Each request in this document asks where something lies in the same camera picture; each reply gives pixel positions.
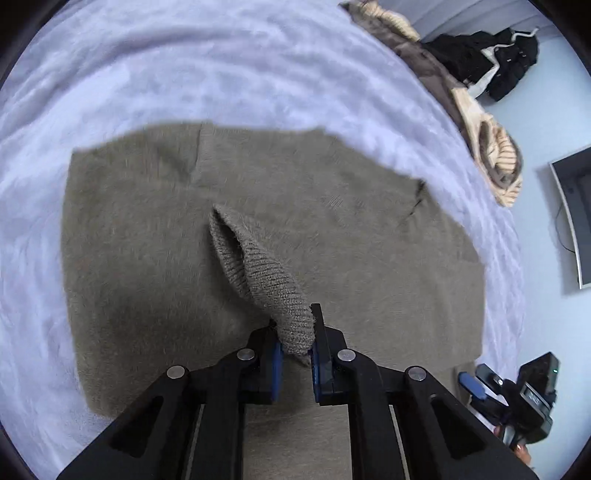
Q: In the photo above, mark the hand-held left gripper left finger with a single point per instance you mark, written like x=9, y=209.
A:
x=276, y=369

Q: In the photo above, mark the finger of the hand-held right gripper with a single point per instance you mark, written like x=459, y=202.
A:
x=491, y=376
x=472, y=385

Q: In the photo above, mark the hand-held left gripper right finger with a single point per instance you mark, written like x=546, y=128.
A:
x=316, y=374

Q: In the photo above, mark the olive knit sweater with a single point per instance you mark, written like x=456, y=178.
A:
x=138, y=230

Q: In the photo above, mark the person's right hand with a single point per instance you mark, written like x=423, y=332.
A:
x=521, y=450

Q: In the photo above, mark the curved monitor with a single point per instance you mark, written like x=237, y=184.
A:
x=579, y=207

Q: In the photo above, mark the beige brown striped garment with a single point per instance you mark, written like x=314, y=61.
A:
x=466, y=106

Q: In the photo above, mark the lavender fleece blanket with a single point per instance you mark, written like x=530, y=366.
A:
x=184, y=69

